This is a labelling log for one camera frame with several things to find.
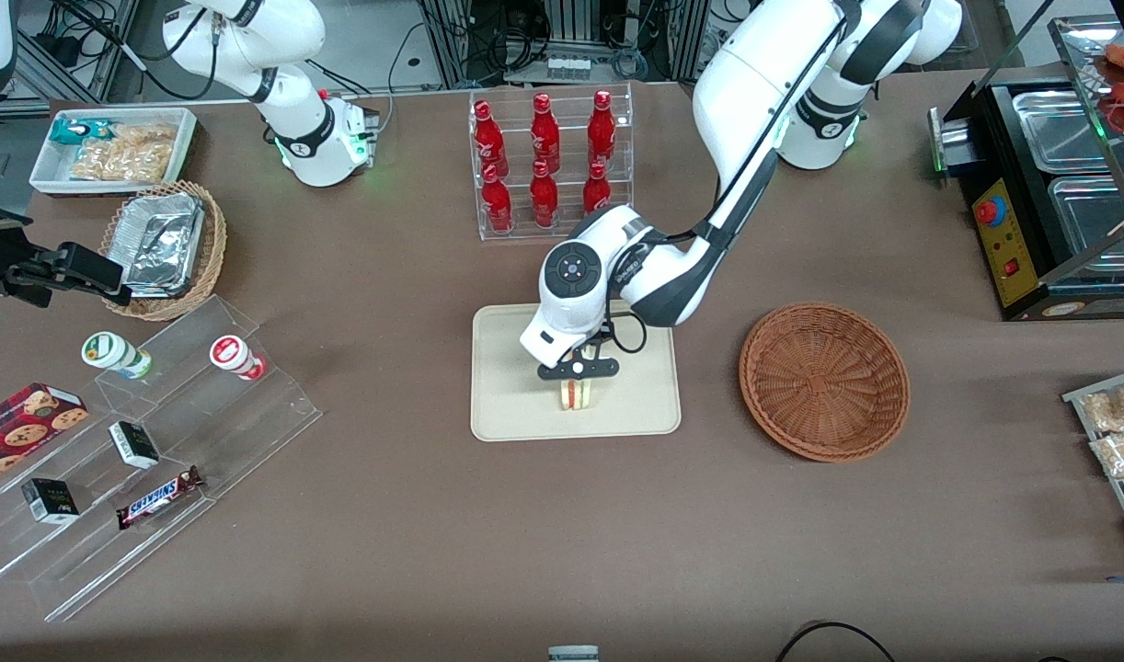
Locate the beige plastic tray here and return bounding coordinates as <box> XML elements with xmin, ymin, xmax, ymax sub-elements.
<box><xmin>471</xmin><ymin>298</ymin><xmax>682</xmax><ymax>443</ymax></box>

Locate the light wicker basket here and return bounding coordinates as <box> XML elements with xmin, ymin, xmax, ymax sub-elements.
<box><xmin>99</xmin><ymin>179</ymin><xmax>228</xmax><ymax>322</ymax></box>

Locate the brown wicker basket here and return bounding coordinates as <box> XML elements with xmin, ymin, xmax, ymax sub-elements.
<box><xmin>739</xmin><ymin>302</ymin><xmax>912</xmax><ymax>463</ymax></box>

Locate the aluminium foil container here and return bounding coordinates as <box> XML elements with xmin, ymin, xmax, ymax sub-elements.
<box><xmin>122</xmin><ymin>192</ymin><xmax>207</xmax><ymax>299</ymax></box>

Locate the green lid yogurt cup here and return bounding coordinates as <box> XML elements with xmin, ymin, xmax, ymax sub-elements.
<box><xmin>81</xmin><ymin>331</ymin><xmax>155</xmax><ymax>382</ymax></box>

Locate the white rectangular snack bin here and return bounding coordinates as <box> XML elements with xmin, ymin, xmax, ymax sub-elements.
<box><xmin>29</xmin><ymin>107</ymin><xmax>199</xmax><ymax>198</ymax></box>

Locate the clear acrylic bottle rack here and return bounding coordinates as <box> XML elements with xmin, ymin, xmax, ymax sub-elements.
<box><xmin>469</xmin><ymin>82</ymin><xmax>635</xmax><ymax>243</ymax></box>

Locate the clear bag of chips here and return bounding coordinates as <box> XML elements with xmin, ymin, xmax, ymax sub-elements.
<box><xmin>69</xmin><ymin>123</ymin><xmax>178</xmax><ymax>184</ymax></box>

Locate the green snack packet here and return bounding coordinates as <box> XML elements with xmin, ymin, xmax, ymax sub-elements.
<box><xmin>49</xmin><ymin>118</ymin><xmax>114</xmax><ymax>147</ymax></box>

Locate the red soda bottle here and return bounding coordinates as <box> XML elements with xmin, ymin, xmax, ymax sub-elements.
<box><xmin>473</xmin><ymin>99</ymin><xmax>510</xmax><ymax>177</ymax></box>
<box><xmin>482</xmin><ymin>164</ymin><xmax>514</xmax><ymax>234</ymax></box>
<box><xmin>582</xmin><ymin>163</ymin><xmax>613</xmax><ymax>218</ymax></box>
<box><xmin>531</xmin><ymin>93</ymin><xmax>561</xmax><ymax>174</ymax></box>
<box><xmin>588</xmin><ymin>89</ymin><xmax>617</xmax><ymax>166</ymax></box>
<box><xmin>530</xmin><ymin>160</ymin><xmax>559</xmax><ymax>230</ymax></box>

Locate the red cookie box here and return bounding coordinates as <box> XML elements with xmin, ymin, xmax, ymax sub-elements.
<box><xmin>0</xmin><ymin>382</ymin><xmax>90</xmax><ymax>490</ymax></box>

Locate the red lid yogurt cup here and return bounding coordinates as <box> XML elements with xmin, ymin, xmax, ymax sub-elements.
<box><xmin>209</xmin><ymin>335</ymin><xmax>268</xmax><ymax>382</ymax></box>

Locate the small black white box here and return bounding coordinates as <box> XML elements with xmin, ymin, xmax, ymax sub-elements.
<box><xmin>108</xmin><ymin>420</ymin><xmax>161</xmax><ymax>471</ymax></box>

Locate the small black green box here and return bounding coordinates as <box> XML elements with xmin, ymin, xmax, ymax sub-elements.
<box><xmin>21</xmin><ymin>477</ymin><xmax>81</xmax><ymax>526</ymax></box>

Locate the clear acrylic step shelf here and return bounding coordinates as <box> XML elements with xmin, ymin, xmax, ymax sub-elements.
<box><xmin>0</xmin><ymin>294</ymin><xmax>325</xmax><ymax>623</ymax></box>

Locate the Snickers chocolate bar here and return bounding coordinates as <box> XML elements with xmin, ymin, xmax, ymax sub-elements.
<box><xmin>115</xmin><ymin>465</ymin><xmax>205</xmax><ymax>531</ymax></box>

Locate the black food warmer appliance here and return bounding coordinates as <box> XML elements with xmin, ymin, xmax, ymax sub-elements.
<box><xmin>928</xmin><ymin>13</ymin><xmax>1124</xmax><ymax>322</ymax></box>

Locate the steel food pan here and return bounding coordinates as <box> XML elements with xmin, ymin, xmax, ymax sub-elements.
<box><xmin>1047</xmin><ymin>175</ymin><xmax>1124</xmax><ymax>279</ymax></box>
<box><xmin>1011</xmin><ymin>88</ymin><xmax>1117</xmax><ymax>176</ymax></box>

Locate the clear bag of crackers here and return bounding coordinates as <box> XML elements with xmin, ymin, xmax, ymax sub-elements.
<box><xmin>1079</xmin><ymin>381</ymin><xmax>1124</xmax><ymax>435</ymax></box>
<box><xmin>1089</xmin><ymin>432</ymin><xmax>1124</xmax><ymax>481</ymax></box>

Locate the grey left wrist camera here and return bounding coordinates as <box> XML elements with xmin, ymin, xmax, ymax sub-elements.
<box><xmin>536</xmin><ymin>358</ymin><xmax>619</xmax><ymax>382</ymax></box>

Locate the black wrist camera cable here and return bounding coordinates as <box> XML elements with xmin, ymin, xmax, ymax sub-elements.
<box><xmin>604</xmin><ymin>311</ymin><xmax>652</xmax><ymax>357</ymax></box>

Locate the aluminium frame rack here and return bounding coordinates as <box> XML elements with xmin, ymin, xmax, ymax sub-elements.
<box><xmin>419</xmin><ymin>0</ymin><xmax>712</xmax><ymax>89</ymax></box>

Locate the black cable loop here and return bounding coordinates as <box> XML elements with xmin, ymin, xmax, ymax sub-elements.
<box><xmin>774</xmin><ymin>622</ymin><xmax>898</xmax><ymax>662</ymax></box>

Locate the grey wire snack rack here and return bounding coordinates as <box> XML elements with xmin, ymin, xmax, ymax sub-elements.
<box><xmin>1062</xmin><ymin>365</ymin><xmax>1124</xmax><ymax>564</ymax></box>

